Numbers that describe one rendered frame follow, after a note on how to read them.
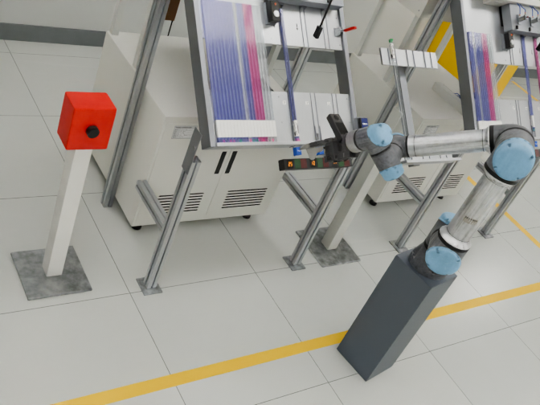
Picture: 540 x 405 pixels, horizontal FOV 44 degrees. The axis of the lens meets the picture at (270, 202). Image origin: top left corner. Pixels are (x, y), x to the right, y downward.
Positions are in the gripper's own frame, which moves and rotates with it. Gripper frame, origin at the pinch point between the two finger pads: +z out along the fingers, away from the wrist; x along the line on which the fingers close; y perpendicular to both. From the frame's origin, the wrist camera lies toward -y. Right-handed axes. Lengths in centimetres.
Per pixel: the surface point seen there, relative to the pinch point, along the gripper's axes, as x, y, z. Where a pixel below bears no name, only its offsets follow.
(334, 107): 21.7, -17.1, 9.9
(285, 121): -3.7, -11.2, 9.9
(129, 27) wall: 24, -107, 185
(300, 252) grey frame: 33, 39, 56
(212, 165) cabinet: -9, -2, 55
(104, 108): -72, -16, 13
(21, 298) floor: -89, 41, 66
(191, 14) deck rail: -38, -49, 11
